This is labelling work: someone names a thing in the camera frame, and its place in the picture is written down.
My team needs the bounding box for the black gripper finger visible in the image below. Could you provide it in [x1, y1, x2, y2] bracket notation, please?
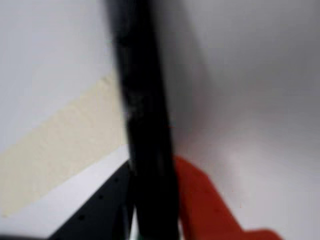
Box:
[47, 159, 137, 240]

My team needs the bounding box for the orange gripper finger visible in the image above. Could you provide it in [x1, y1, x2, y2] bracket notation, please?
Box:
[172, 154, 286, 240]

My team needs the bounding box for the green capped black marker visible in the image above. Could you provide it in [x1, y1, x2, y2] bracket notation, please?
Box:
[104, 0, 181, 240]

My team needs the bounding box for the beige masking tape strip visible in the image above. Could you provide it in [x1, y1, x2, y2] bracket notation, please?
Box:
[0, 72, 131, 218]

